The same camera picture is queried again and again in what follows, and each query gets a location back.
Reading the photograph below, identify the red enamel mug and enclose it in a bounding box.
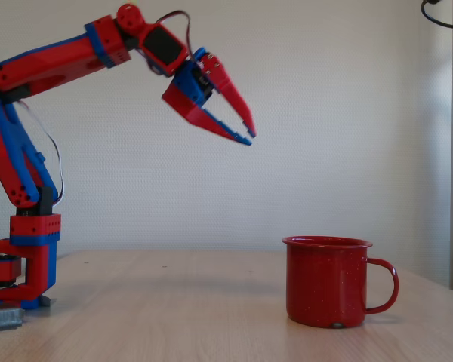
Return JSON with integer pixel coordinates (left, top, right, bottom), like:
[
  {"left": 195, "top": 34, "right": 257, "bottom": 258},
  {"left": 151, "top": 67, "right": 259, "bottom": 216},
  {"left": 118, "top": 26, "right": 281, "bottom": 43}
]
[{"left": 281, "top": 235, "right": 400, "bottom": 330}]

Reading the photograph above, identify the grey metal clamp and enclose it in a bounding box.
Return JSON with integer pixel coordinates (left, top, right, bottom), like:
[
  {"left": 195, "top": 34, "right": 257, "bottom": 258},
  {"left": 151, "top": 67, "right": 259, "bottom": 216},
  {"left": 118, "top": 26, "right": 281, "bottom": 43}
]
[{"left": 0, "top": 307, "right": 23, "bottom": 333}]

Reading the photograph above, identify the white and red arm cable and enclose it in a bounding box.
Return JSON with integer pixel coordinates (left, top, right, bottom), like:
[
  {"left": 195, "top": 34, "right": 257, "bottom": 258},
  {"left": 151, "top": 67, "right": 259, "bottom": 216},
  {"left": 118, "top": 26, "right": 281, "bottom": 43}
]
[{"left": 17, "top": 100, "right": 66, "bottom": 207}]

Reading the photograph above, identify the black cable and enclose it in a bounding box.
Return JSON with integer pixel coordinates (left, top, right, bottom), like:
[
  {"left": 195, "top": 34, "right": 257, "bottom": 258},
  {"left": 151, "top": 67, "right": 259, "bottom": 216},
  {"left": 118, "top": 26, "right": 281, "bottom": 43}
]
[{"left": 421, "top": 0, "right": 453, "bottom": 31}]

